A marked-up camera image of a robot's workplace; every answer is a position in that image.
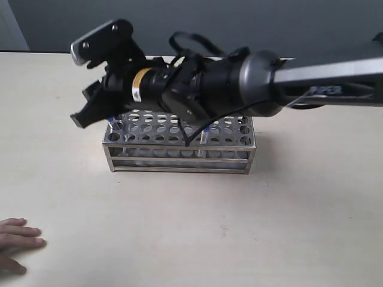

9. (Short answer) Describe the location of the blue capped tube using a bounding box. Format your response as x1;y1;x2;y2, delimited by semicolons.
197;126;211;158
107;117;121;130

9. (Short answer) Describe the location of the person's bare hand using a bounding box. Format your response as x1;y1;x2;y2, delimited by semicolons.
1;218;47;275

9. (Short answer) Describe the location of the stainless steel test tube rack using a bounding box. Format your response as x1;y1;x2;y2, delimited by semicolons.
102;109;256;174

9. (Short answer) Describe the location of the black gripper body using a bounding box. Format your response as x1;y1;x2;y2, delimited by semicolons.
103;56;149;115

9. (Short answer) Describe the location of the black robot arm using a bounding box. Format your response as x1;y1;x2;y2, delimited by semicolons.
71;49;382;128

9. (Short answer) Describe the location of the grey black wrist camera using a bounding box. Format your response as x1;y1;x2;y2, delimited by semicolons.
70;19;145;69

